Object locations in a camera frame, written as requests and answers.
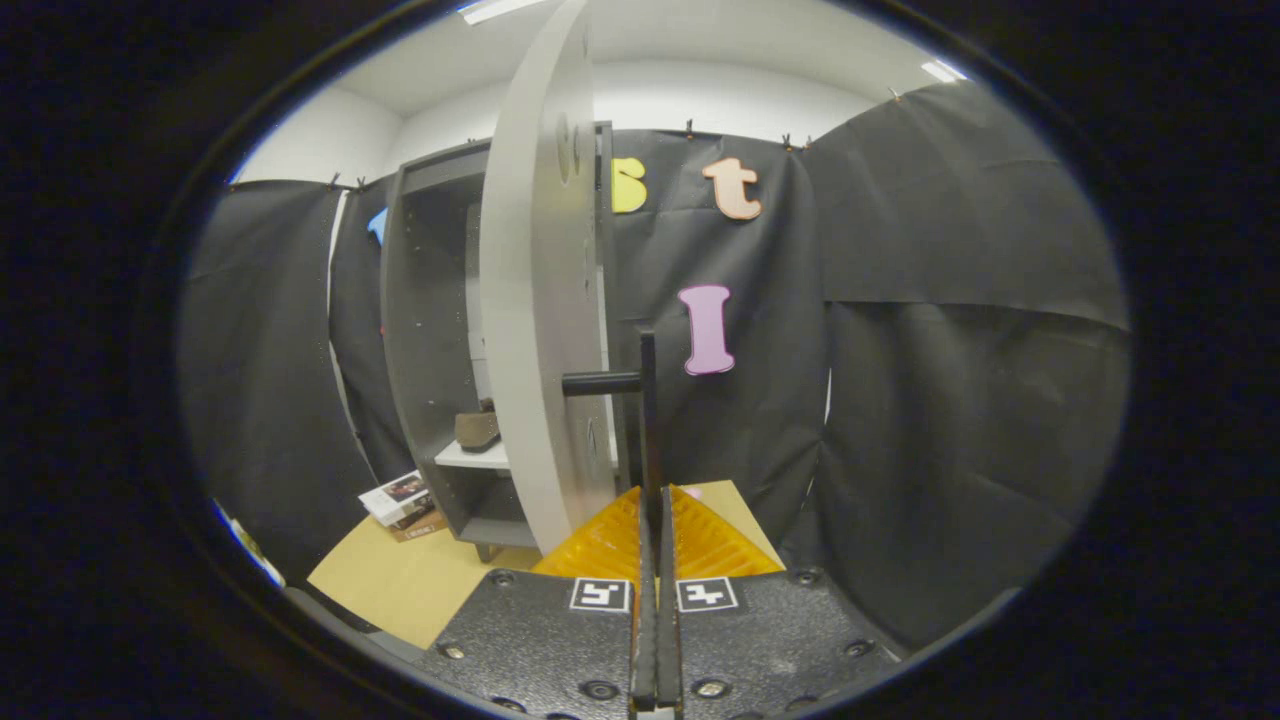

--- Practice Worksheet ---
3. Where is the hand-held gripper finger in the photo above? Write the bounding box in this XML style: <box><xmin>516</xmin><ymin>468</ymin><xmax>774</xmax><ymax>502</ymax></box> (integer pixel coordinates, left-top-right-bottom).
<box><xmin>657</xmin><ymin>485</ymin><xmax>901</xmax><ymax>720</ymax></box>
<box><xmin>415</xmin><ymin>485</ymin><xmax>658</xmax><ymax>720</ymax></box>

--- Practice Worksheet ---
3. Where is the black door handle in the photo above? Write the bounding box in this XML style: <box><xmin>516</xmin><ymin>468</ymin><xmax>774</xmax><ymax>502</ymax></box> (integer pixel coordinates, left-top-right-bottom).
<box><xmin>562</xmin><ymin>330</ymin><xmax>659</xmax><ymax>501</ymax></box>

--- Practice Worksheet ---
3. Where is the brown fluffy shoe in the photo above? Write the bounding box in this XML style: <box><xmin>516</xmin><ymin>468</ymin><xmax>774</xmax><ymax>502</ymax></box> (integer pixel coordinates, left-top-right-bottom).
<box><xmin>455</xmin><ymin>400</ymin><xmax>501</xmax><ymax>454</ymax></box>

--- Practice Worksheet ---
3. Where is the grey shoe cabinet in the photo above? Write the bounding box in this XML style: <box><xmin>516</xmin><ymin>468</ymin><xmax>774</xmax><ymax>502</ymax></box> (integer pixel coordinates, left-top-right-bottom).
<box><xmin>380</xmin><ymin>122</ymin><xmax>641</xmax><ymax>563</ymax></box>

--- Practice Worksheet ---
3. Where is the brown book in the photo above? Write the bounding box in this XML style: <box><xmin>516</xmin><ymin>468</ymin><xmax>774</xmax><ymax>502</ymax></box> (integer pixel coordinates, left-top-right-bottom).
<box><xmin>388</xmin><ymin>510</ymin><xmax>449</xmax><ymax>543</ymax></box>

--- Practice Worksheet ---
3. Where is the white book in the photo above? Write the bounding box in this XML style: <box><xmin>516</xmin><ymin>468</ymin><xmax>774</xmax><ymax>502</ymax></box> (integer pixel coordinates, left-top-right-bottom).
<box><xmin>358</xmin><ymin>470</ymin><xmax>436</xmax><ymax>528</ymax></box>

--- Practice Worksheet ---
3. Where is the black backdrop cloth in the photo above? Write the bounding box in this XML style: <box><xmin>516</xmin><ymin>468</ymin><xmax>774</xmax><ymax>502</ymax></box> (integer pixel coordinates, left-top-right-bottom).
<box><xmin>180</xmin><ymin>82</ymin><xmax>1131</xmax><ymax>651</ymax></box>

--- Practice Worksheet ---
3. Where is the colourful printed object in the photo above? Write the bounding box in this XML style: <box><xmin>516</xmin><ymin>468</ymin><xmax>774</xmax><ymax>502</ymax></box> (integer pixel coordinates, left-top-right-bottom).
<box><xmin>212</xmin><ymin>500</ymin><xmax>286</xmax><ymax>588</ymax></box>

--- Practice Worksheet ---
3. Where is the long ceiling light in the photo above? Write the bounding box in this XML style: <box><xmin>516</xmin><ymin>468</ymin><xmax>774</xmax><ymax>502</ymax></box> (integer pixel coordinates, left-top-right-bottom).
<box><xmin>460</xmin><ymin>0</ymin><xmax>546</xmax><ymax>26</ymax></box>

